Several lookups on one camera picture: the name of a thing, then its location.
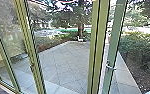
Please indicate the green framed glass door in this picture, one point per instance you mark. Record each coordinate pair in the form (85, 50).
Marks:
(97, 50)
(114, 40)

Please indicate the white garden bench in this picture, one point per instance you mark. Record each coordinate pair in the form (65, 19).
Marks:
(80, 38)

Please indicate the long green hedge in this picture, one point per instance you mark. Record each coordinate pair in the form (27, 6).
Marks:
(57, 39)

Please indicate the large tree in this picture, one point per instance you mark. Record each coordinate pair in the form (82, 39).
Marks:
(80, 26)

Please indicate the green shrub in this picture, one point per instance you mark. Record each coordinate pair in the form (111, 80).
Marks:
(137, 46)

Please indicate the thin trunk tree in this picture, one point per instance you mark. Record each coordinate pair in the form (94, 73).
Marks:
(137, 13)

